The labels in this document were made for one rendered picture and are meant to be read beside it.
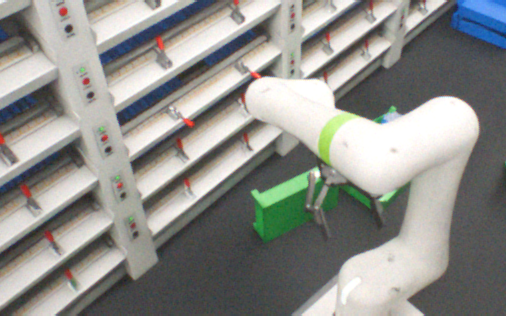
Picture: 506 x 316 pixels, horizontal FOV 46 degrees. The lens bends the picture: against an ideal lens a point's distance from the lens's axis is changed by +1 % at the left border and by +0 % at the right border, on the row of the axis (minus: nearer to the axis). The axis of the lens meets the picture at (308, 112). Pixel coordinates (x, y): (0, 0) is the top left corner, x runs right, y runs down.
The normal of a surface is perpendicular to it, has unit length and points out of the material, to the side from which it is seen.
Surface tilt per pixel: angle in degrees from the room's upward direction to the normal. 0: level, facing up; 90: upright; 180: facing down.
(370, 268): 4
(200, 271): 0
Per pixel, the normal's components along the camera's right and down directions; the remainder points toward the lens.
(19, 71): 0.32, -0.47
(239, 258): 0.03, -0.70
